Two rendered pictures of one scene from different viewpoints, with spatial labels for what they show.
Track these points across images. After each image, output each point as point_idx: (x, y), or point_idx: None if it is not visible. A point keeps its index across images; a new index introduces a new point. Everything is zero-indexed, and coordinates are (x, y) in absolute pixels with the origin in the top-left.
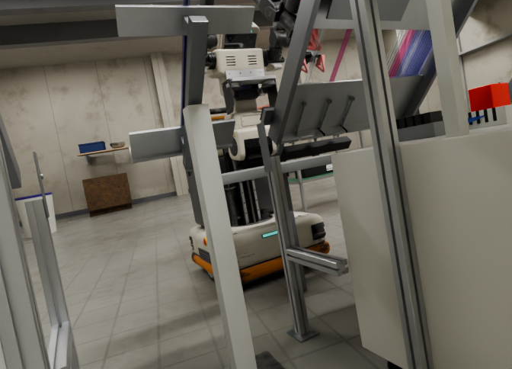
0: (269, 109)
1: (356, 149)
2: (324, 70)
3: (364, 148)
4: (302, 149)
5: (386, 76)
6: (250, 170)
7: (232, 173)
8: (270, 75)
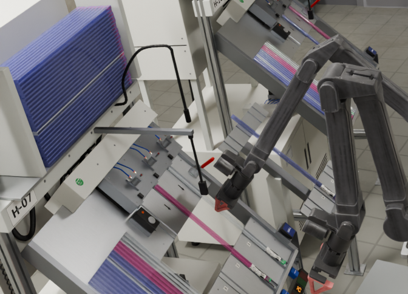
0: (278, 226)
1: (202, 269)
2: (311, 292)
3: (198, 273)
4: (288, 289)
5: None
6: (361, 283)
7: (374, 271)
8: (402, 247)
